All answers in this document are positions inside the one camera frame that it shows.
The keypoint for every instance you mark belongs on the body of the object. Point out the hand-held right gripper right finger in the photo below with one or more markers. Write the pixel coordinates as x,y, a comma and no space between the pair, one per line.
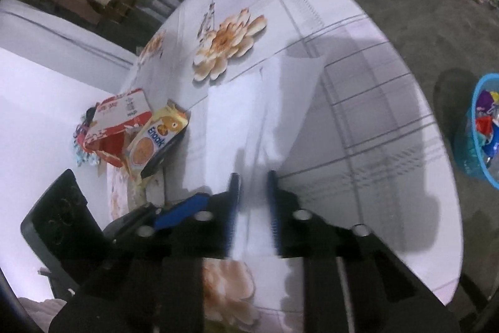
273,208

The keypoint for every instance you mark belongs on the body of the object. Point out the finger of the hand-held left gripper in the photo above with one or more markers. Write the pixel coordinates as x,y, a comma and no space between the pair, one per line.
179,212

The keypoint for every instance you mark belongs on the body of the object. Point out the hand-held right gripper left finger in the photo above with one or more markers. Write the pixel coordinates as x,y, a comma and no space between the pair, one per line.
234,200

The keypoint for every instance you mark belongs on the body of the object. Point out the white paper sheet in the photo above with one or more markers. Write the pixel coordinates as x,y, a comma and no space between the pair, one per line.
241,114

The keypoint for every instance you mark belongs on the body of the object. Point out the blue plastic waste basket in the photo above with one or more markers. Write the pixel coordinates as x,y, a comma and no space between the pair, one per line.
467,153

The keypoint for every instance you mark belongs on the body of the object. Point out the yellow biscuit packet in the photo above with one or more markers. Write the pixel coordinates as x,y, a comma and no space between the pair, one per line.
156,138

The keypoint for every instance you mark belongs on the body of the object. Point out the patterned crumpled wrapper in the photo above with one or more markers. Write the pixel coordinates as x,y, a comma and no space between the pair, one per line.
82,145

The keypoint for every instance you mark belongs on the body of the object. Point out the red and white box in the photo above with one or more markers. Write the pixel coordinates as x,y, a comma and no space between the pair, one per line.
113,114

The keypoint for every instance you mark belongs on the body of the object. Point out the floral checked tablecloth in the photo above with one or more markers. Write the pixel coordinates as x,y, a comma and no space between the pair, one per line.
351,103

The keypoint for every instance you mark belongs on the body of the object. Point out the red snack wrapper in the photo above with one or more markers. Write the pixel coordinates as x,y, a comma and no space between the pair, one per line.
486,125

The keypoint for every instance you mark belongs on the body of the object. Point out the purple snack wrapper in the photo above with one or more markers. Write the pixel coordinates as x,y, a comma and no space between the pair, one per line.
485,101

